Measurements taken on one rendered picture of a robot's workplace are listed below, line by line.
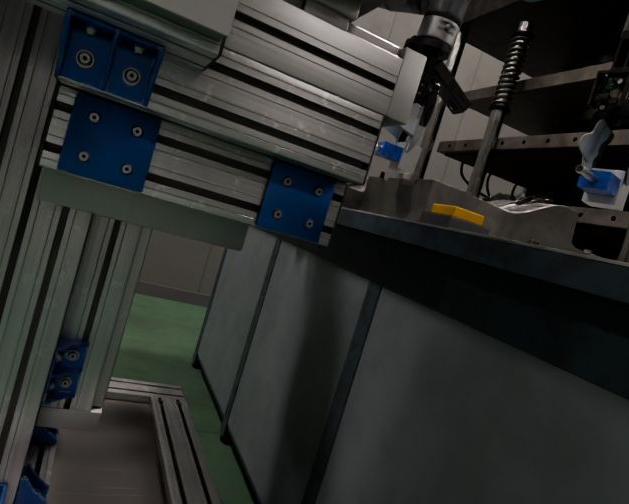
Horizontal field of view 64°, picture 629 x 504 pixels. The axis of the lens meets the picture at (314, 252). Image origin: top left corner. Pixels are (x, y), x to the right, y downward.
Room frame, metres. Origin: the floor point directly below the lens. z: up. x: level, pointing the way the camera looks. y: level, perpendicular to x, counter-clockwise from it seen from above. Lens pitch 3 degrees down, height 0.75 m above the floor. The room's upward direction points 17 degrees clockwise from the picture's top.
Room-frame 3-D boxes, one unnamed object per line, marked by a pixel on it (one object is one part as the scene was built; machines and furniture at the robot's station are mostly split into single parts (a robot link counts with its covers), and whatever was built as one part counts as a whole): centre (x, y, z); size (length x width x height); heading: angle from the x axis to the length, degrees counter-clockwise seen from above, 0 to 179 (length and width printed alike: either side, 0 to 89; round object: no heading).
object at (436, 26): (1.01, -0.11, 1.17); 0.08 x 0.08 x 0.05
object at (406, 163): (1.02, -0.08, 0.93); 0.13 x 0.05 x 0.05; 107
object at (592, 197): (0.77, -0.37, 0.93); 0.13 x 0.05 x 0.05; 132
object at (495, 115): (2.08, -0.55, 1.10); 0.05 x 0.05 x 1.30
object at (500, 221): (1.16, -0.35, 0.87); 0.50 x 0.26 x 0.14; 113
